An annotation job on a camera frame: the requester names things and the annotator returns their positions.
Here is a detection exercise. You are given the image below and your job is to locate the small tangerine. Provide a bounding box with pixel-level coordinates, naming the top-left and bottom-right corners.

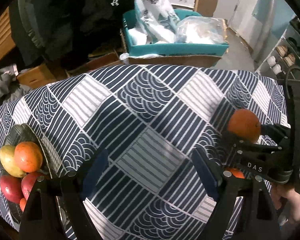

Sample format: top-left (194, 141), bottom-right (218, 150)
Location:
top-left (226, 167), bottom-right (245, 179)

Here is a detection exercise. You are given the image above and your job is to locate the red apple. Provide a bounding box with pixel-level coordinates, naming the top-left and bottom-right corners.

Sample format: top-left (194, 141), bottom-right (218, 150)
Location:
top-left (0, 175), bottom-right (24, 204)
top-left (21, 172), bottom-right (50, 200)

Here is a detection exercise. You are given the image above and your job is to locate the orange tangerine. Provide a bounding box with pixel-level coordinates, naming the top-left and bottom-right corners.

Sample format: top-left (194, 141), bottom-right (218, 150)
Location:
top-left (227, 109), bottom-right (261, 144)
top-left (14, 141), bottom-right (43, 173)

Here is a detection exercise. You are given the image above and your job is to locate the small green-yellow fruit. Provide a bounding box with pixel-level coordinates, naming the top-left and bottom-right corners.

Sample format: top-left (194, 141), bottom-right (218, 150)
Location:
top-left (0, 145), bottom-right (26, 178)

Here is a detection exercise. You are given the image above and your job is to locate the dark orange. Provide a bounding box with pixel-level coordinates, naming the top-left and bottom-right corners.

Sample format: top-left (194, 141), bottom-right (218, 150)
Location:
top-left (19, 198), bottom-right (27, 212)

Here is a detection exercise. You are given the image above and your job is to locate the person's right hand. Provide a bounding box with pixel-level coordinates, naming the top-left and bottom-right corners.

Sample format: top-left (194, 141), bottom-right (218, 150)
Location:
top-left (270, 184), bottom-right (300, 224)

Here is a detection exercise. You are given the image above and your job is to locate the shoe rack with shoes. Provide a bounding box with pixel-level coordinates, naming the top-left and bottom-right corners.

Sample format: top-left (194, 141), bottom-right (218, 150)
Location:
top-left (256, 16), bottom-right (300, 79)

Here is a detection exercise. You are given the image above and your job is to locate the blue white patterned tablecloth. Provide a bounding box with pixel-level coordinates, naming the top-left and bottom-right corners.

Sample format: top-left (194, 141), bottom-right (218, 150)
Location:
top-left (0, 65), bottom-right (288, 239)

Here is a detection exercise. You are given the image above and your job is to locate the grey cloth pile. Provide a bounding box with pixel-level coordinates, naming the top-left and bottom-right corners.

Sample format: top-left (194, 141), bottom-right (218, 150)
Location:
top-left (0, 64), bottom-right (32, 106)

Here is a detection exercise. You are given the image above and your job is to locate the small wooden box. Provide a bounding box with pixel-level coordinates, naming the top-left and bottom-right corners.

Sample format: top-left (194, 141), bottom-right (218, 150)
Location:
top-left (17, 63), bottom-right (68, 89)

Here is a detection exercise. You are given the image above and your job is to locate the clear plastic bag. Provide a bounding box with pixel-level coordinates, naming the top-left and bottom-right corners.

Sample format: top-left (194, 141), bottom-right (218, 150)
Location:
top-left (174, 16), bottom-right (227, 44)

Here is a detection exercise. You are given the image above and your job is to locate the teal cardboard box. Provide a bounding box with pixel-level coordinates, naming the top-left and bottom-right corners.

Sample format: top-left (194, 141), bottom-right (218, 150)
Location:
top-left (123, 10), bottom-right (229, 57)

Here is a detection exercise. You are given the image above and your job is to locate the white printed rice bag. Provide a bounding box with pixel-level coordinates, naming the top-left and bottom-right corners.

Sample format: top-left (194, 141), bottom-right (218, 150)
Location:
top-left (134, 0), bottom-right (180, 43)

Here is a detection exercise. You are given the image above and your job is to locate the wooden louvered door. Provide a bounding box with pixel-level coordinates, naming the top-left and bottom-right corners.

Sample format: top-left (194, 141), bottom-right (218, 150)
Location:
top-left (0, 8), bottom-right (15, 60)

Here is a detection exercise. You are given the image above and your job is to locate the dark hanging coat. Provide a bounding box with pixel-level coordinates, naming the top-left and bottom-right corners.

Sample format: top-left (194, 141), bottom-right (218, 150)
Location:
top-left (8, 0), bottom-right (134, 70)

